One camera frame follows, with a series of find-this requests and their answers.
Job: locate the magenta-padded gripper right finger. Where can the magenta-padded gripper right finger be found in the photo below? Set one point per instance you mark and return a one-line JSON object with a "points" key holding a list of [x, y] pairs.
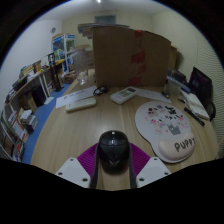
{"points": [[153, 170]]}

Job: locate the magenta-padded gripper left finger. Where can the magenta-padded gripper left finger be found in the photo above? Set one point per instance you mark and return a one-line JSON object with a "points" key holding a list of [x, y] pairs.
{"points": [[71, 170]]}

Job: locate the black computer mouse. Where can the black computer mouse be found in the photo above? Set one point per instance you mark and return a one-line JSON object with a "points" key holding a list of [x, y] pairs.
{"points": [[113, 150]]}

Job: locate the white printed mouse pad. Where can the white printed mouse pad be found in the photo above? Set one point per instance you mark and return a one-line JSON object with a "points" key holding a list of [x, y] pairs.
{"points": [[156, 116]]}

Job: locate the black marker pen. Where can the black marker pen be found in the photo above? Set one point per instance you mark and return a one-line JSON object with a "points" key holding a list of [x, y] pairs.
{"points": [[195, 116]]}

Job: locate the white shelf unit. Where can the white shelf unit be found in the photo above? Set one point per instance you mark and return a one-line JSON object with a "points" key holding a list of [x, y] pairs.
{"points": [[13, 133]]}

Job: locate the white notebook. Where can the white notebook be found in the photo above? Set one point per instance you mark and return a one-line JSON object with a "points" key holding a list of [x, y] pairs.
{"points": [[198, 105]]}

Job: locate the white remote with display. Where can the white remote with display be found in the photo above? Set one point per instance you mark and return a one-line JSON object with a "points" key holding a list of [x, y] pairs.
{"points": [[123, 95]]}

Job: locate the clear plastic container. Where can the clear plastic container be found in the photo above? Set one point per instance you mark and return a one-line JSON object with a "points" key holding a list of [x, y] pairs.
{"points": [[172, 89]]}

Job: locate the blue book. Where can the blue book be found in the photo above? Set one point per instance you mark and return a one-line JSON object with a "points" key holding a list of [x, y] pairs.
{"points": [[181, 86]]}

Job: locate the open cardboard floor box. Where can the open cardboard floor box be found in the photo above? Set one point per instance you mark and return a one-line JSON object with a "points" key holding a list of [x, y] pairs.
{"points": [[69, 77]]}

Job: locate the black floor stand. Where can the black floor stand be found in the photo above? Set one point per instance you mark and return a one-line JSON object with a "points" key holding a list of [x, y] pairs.
{"points": [[55, 75]]}

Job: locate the dark bag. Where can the dark bag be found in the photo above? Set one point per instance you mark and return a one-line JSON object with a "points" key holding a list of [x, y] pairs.
{"points": [[176, 76]]}

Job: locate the black office chair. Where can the black office chair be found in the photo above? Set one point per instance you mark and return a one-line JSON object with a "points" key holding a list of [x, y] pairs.
{"points": [[201, 85]]}

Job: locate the wooden side desk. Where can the wooden side desk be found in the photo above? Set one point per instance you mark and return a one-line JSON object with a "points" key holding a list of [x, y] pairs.
{"points": [[28, 81]]}

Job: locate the clear glass jar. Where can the clear glass jar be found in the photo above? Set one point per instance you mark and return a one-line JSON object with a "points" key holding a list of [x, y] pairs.
{"points": [[81, 65]]}

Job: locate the small brown cardboard box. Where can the small brown cardboard box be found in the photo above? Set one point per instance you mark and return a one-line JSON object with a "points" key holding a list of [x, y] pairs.
{"points": [[174, 56]]}

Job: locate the large brown cardboard box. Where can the large brown cardboard box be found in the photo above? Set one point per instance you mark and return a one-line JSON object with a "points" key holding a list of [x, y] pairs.
{"points": [[120, 56]]}

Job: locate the blue white display cabinet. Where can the blue white display cabinet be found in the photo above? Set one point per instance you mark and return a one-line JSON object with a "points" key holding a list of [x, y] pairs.
{"points": [[61, 45]]}

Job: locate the ceiling light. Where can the ceiling light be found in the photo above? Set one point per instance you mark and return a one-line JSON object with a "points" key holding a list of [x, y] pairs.
{"points": [[98, 1]]}

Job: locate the round wall clock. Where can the round wall clock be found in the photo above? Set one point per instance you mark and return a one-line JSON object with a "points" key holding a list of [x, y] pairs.
{"points": [[53, 30]]}

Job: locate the wall window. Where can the wall window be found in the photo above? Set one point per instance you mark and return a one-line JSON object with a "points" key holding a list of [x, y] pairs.
{"points": [[105, 19]]}

